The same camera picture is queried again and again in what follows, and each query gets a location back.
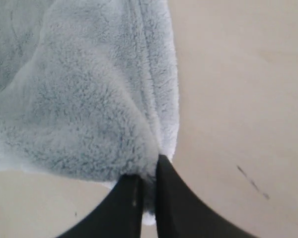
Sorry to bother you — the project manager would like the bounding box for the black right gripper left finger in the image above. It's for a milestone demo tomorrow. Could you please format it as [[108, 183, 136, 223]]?
[[59, 175, 142, 238]]

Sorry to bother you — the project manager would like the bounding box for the light blue fluffy towel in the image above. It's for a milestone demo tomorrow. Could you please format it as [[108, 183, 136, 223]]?
[[0, 0, 179, 225]]

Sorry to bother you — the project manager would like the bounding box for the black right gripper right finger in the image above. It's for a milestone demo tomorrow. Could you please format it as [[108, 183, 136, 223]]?
[[155, 155, 254, 238]]

